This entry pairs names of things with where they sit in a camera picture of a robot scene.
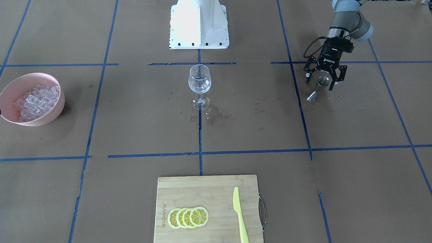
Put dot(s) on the pink bowl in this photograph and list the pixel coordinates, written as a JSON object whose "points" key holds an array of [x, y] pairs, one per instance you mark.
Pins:
{"points": [[21, 86]]}

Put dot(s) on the bamboo cutting board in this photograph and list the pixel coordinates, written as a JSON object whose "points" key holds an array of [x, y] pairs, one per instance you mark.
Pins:
{"points": [[215, 193]]}

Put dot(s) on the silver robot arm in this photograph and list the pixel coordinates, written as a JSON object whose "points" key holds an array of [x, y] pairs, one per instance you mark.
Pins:
{"points": [[348, 23]]}

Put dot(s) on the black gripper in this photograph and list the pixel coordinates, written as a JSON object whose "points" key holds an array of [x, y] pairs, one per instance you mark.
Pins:
{"points": [[328, 60]]}

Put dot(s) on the steel cocktail jigger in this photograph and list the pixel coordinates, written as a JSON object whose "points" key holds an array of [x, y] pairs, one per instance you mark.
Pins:
{"points": [[321, 83]]}

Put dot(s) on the yellow plastic knife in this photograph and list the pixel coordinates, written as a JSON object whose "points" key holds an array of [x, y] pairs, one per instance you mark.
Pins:
{"points": [[237, 208]]}

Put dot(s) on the clear wine glass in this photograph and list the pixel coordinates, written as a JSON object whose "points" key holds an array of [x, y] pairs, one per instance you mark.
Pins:
{"points": [[199, 81]]}

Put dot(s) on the clear ice cubes pile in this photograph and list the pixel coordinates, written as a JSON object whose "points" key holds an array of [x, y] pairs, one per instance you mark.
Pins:
{"points": [[37, 102]]}

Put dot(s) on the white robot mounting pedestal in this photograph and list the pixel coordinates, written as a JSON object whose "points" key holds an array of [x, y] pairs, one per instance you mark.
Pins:
{"points": [[198, 24]]}

